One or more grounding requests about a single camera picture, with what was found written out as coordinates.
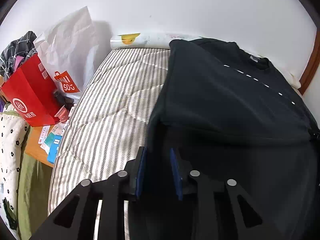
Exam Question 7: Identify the black sweatshirt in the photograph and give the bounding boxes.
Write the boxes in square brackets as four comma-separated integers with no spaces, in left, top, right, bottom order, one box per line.
[129,39,319,239]

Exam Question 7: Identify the striped quilted mattress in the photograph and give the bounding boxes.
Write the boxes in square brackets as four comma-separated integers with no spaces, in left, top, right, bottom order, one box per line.
[48,48,170,212]

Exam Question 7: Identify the blue and white packets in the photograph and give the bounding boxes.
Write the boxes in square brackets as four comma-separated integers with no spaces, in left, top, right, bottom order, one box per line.
[38,122,66,164]

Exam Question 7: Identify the green blanket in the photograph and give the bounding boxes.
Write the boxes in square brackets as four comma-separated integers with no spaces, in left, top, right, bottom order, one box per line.
[17,154,53,239]

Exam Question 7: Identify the wooden bedside table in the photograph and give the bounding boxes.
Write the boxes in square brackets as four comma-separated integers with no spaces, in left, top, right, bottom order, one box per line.
[24,126,54,168]

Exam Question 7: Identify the white floral quilt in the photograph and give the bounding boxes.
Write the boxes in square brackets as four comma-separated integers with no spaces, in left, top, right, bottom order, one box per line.
[1,110,29,233]

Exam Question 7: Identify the red paper shopping bag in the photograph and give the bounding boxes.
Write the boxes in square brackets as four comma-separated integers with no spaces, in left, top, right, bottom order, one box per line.
[1,54,61,127]

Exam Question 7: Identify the white pillow with yellow print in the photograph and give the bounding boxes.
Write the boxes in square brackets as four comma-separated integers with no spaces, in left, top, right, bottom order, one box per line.
[110,33,301,89]

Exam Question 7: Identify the white plastic shopping bag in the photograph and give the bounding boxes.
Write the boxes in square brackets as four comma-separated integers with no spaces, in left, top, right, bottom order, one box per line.
[34,7,99,100]

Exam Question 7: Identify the plaid dark garment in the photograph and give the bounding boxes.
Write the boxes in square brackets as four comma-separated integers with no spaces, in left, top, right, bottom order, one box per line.
[1,31,37,82]

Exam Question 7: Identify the brown wooden door frame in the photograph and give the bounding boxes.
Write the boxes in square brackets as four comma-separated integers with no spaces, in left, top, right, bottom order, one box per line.
[299,28,320,95]

